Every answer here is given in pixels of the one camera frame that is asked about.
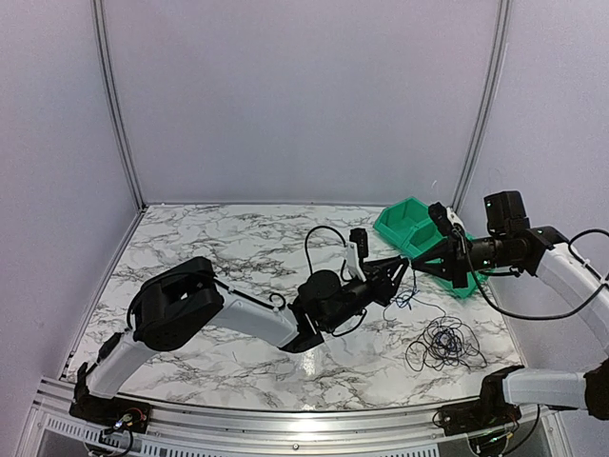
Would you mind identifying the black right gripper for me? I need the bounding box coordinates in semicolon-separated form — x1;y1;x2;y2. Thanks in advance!
411;233;512;289

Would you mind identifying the blue wire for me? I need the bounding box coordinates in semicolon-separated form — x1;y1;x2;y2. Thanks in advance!
383;283;448;323

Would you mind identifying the aluminium frame post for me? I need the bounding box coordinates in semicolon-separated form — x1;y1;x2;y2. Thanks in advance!
89;0;147;212
451;0;513;212

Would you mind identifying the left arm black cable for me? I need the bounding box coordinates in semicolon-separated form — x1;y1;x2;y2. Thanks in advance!
304;225;351;277

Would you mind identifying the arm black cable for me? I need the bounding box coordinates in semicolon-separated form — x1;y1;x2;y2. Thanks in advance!
304;225;351;277
456;228;609;321

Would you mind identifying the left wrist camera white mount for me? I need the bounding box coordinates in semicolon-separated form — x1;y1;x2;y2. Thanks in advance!
345;228;368;282

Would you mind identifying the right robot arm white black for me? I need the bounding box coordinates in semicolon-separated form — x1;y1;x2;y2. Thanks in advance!
411;190;608;435

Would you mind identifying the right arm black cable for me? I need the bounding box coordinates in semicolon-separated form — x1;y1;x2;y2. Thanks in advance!
456;228;609;321

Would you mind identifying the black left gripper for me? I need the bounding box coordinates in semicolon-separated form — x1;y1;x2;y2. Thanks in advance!
324;257;410;333

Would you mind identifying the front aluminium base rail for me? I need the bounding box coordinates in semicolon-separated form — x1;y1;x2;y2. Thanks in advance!
16;378;572;456

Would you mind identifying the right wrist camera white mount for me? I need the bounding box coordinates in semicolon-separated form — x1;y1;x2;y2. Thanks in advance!
427;202;465;237

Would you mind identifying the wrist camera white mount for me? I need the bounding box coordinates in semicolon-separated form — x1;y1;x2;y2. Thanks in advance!
427;202;465;237
345;228;368;282

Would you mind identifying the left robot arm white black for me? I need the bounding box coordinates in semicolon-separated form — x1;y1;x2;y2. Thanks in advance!
69;256;409;432

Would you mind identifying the black cable bundle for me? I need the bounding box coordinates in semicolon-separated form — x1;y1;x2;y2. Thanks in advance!
403;316;489;372

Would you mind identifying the right aluminium frame post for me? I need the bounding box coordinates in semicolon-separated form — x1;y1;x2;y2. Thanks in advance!
451;0;513;212

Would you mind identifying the green three-compartment plastic bin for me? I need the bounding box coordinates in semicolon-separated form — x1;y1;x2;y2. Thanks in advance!
372;196;489;300

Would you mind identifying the left aluminium frame post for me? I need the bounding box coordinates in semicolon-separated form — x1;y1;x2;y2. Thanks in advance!
89;0;147;212

